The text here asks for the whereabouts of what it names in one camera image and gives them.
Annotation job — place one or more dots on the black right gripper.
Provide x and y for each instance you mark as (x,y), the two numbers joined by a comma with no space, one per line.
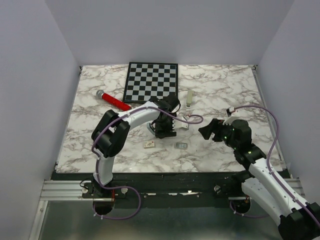
(216,126)

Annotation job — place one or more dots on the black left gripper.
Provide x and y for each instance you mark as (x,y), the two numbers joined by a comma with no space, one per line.
(160,132)

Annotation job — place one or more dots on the grey staple strip tray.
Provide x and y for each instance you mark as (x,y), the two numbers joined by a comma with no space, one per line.
(181,145)

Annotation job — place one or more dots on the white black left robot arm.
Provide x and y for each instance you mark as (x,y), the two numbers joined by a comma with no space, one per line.
(110,134)

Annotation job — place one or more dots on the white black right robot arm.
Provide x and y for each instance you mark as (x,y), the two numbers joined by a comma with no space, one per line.
(295,217)

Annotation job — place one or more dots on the pale green stapler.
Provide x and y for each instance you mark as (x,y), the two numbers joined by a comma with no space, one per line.
(189,98)

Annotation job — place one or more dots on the small staple box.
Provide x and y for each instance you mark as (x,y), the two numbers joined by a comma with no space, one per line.
(149,144)

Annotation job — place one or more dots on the black white chessboard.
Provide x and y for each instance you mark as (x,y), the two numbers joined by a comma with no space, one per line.
(145,80)

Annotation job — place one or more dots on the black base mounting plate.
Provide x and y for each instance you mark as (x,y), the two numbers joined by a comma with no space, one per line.
(164,190)

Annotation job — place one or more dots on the red glitter toy microphone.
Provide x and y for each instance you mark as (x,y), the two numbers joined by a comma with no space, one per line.
(113,101)

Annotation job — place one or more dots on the aluminium rail right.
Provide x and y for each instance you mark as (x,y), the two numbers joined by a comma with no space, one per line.
(294,183)

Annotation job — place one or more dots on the aluminium rail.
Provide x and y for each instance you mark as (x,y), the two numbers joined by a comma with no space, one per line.
(62,190)
(294,183)

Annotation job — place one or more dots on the aluminium rail left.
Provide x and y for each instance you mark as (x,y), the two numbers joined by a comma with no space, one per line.
(62,190)

